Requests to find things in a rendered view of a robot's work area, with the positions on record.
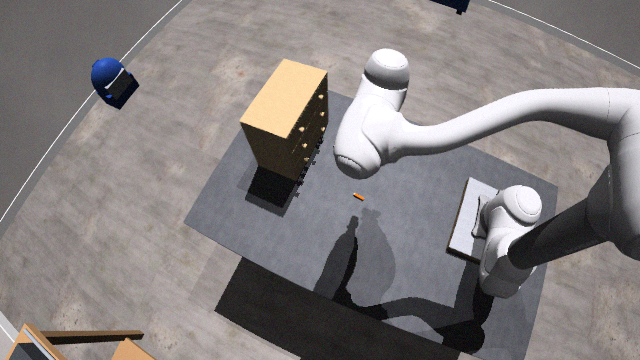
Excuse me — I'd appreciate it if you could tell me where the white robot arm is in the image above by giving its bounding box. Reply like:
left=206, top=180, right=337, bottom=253
left=333, top=49, right=640, bottom=299

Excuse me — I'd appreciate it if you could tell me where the brown wooden drawer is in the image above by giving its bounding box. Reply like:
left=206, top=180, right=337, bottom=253
left=310, top=93, right=327, bottom=134
left=312, top=110, right=328, bottom=148
left=291, top=123, right=311, bottom=167
left=309, top=75, right=327, bottom=119
left=294, top=139, right=312, bottom=178
left=287, top=105, right=309, bottom=153

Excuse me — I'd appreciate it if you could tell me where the small wooden chest of drawers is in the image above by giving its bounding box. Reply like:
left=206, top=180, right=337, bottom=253
left=240, top=59, right=327, bottom=181

